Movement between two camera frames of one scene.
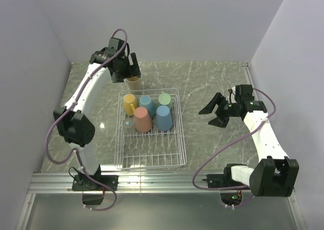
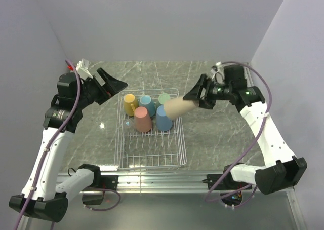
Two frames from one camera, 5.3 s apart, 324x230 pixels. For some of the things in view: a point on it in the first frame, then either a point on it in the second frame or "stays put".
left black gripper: x=132 y=70 to x=111 y=87
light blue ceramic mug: x=146 y=102 stays put
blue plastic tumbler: x=164 y=120 stays put
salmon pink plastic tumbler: x=142 y=121 stays put
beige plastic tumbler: x=134 y=83 to x=175 y=107
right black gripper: x=221 y=121 to x=205 y=102
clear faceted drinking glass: x=128 y=126 stays put
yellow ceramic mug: x=130 y=103 stays put
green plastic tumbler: x=164 y=100 stays put
